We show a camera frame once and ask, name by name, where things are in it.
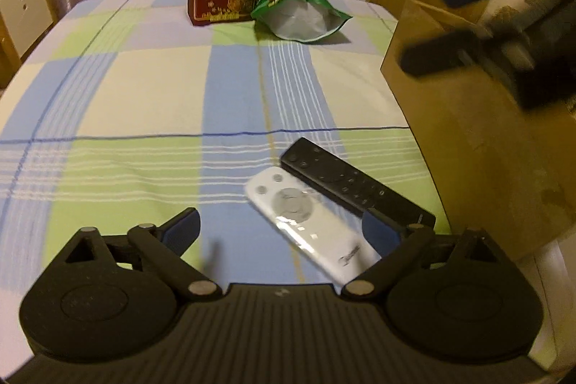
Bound small white round remote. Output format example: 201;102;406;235
245;167;380;285

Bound black remote control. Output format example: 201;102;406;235
280;137;436;229

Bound brown cardboard box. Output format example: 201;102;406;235
381;0;575;260

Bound checkered tablecloth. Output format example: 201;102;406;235
1;0;443;375

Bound green silver snack bag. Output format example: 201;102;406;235
251;0;352;44

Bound white kids chair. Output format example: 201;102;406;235
1;0;56;72

